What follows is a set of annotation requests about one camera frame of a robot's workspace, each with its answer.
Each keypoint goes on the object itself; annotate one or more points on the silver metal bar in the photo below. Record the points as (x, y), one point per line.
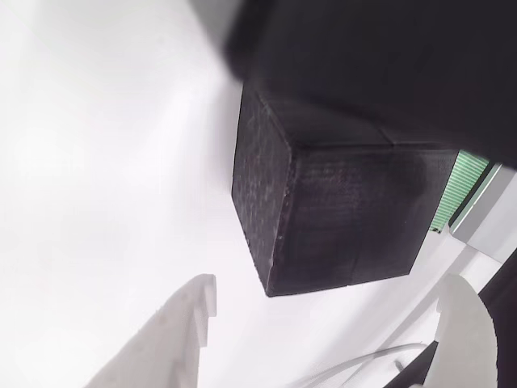
(484, 210)

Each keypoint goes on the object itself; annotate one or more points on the black block with seam line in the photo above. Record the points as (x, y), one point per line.
(343, 210)

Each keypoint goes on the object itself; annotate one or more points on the long green striped tape strip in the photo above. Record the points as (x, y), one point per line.
(460, 190)

